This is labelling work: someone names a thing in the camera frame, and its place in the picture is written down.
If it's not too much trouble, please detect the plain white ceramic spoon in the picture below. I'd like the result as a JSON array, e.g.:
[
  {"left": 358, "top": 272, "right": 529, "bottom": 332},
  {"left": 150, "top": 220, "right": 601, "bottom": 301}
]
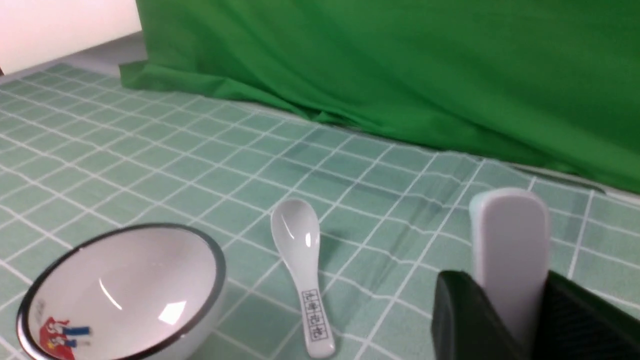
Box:
[{"left": 469, "top": 187, "right": 551, "bottom": 353}]

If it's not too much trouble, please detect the green checkered tablecloth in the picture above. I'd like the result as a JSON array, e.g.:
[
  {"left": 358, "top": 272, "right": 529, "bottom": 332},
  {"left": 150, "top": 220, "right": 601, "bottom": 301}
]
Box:
[{"left": 0, "top": 64, "right": 640, "bottom": 360}]

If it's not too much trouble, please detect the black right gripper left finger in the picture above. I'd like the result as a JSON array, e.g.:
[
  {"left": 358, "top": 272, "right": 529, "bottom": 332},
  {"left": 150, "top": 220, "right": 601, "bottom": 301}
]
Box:
[{"left": 430, "top": 270, "right": 526, "bottom": 360}]

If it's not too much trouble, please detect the green backdrop cloth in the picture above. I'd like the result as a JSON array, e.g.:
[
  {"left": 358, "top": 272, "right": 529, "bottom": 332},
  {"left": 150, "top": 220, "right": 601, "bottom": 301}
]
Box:
[{"left": 119, "top": 0, "right": 640, "bottom": 193}]

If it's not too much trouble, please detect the white bowl black rim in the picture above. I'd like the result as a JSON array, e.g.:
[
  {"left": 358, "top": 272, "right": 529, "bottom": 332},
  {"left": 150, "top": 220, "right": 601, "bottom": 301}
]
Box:
[{"left": 15, "top": 223, "right": 227, "bottom": 360}]

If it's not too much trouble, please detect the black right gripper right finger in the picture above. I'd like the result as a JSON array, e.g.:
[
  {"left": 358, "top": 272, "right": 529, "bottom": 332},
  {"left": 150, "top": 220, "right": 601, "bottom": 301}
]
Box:
[{"left": 532, "top": 271, "right": 640, "bottom": 360}]

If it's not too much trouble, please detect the white spoon with characters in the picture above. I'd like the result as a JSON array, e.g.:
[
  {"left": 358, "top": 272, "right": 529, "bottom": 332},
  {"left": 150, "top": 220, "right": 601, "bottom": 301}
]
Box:
[{"left": 270, "top": 198, "right": 336, "bottom": 359}]

